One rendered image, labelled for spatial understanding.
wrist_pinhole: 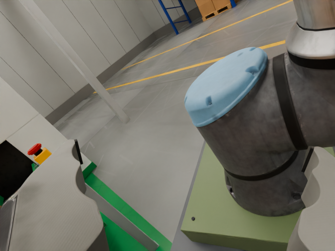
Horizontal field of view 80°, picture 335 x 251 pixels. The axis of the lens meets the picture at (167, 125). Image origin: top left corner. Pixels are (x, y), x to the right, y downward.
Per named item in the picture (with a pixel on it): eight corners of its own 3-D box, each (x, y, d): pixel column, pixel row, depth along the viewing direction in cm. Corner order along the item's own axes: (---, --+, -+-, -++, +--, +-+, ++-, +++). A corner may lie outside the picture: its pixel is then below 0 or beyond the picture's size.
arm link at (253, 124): (224, 127, 50) (189, 67, 42) (305, 109, 39) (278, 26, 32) (211, 178, 40) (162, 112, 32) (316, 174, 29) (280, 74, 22)
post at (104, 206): (148, 249, 143) (33, 157, 99) (154, 240, 146) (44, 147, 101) (153, 254, 138) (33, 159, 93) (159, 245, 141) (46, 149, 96)
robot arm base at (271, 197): (238, 145, 57) (223, 120, 52) (322, 140, 44) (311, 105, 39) (219, 208, 46) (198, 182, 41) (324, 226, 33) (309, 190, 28)
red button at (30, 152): (32, 157, 99) (25, 151, 97) (45, 146, 102) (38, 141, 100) (33, 160, 93) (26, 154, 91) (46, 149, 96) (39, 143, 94)
